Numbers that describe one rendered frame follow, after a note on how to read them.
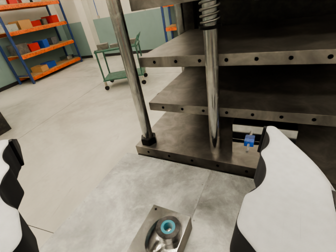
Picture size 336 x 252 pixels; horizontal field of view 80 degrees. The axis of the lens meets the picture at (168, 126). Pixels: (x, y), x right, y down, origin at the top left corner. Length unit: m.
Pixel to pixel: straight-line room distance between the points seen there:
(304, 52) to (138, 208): 0.86
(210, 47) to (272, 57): 0.23
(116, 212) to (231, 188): 0.50
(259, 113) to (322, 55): 0.30
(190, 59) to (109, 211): 0.75
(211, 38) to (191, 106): 0.36
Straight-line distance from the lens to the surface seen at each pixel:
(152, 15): 7.43
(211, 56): 0.87
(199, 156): 1.10
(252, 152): 1.11
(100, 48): 4.67
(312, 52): 0.89
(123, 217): 0.92
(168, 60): 1.00
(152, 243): 0.77
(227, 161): 1.07
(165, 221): 0.73
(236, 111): 0.99
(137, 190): 0.98
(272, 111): 0.98
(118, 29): 1.02
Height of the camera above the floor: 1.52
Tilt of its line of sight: 32 degrees down
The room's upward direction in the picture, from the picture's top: 11 degrees counter-clockwise
